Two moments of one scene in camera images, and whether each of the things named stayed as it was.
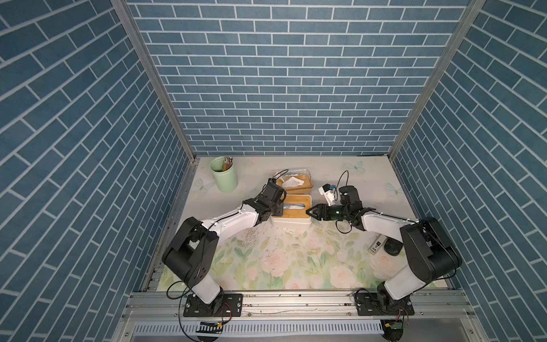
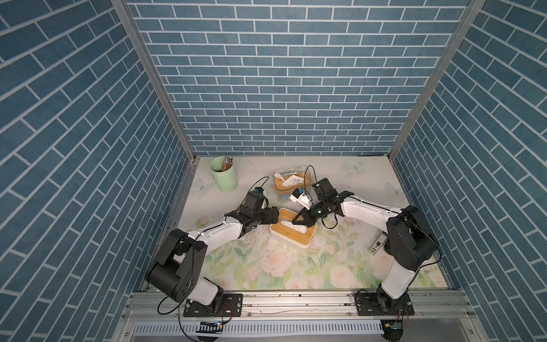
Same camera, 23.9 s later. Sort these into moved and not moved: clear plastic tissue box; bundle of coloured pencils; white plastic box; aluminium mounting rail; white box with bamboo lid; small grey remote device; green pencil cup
Moved: white box with bamboo lid; white plastic box
Not moved: green pencil cup; aluminium mounting rail; bundle of coloured pencils; clear plastic tissue box; small grey remote device
